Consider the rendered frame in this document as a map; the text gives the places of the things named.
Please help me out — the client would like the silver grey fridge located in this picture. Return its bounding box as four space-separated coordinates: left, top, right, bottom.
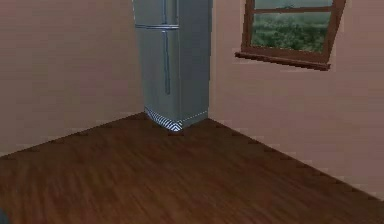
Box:
132 0 214 133

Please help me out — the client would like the grey fridge door handle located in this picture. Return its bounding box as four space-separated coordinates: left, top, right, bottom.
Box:
161 29 171 95
161 0 168 25

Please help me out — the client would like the brown framed window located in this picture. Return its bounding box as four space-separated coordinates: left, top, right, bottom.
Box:
234 0 348 72

